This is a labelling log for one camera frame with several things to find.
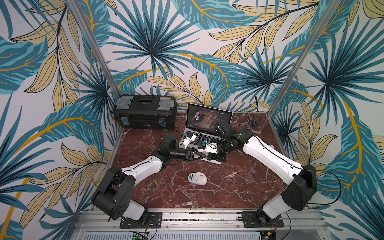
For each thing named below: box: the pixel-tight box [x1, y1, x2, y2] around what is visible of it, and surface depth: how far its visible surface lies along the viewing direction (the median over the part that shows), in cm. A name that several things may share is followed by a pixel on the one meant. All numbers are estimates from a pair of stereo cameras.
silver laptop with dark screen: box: [179, 103, 233, 165], surface depth 101 cm
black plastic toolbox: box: [113, 95, 178, 130], surface depth 102 cm
